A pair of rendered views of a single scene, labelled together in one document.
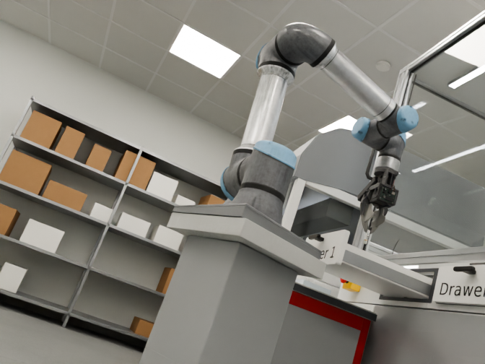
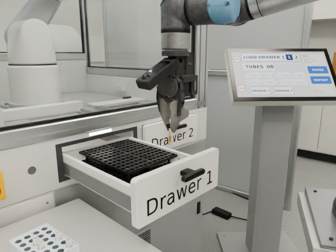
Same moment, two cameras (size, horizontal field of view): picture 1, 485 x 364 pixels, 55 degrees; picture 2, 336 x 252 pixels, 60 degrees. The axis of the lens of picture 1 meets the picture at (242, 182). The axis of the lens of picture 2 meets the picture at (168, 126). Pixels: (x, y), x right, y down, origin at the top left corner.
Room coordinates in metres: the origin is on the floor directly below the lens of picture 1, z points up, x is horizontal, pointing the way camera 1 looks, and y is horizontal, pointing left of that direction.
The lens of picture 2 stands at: (1.88, 0.18, 1.17)
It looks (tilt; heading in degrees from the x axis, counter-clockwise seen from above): 14 degrees down; 235
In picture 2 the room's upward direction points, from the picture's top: straight up
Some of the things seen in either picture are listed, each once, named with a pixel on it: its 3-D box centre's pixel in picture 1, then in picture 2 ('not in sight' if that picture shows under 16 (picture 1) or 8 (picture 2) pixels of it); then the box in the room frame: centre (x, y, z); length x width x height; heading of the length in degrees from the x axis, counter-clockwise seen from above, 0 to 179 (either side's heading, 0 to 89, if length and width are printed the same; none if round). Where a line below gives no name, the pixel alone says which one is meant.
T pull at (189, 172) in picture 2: (317, 237); (189, 173); (1.48, -0.29, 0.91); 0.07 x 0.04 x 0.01; 11
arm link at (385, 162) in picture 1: (387, 167); (174, 42); (1.42, -0.44, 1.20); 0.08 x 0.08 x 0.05
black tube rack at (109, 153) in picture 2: not in sight; (127, 163); (1.52, -0.52, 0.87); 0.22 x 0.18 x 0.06; 101
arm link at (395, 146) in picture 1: (392, 146); (176, 9); (1.42, -0.43, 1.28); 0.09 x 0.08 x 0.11; 110
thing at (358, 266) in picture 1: (375, 275); (125, 164); (1.53, -0.53, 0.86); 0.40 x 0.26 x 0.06; 101
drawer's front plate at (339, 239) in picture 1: (322, 250); (180, 182); (1.49, -0.32, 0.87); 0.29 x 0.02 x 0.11; 11
